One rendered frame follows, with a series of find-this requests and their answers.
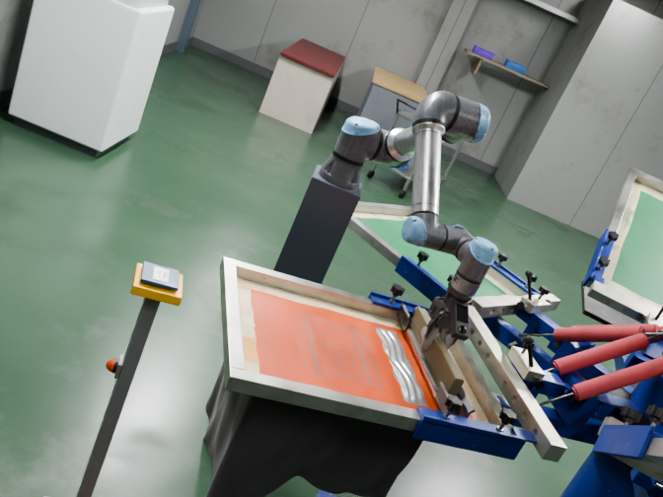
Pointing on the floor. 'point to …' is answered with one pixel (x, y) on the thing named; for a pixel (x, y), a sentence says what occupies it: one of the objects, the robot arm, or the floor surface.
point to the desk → (387, 87)
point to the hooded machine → (88, 69)
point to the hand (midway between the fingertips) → (432, 352)
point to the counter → (302, 84)
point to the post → (126, 372)
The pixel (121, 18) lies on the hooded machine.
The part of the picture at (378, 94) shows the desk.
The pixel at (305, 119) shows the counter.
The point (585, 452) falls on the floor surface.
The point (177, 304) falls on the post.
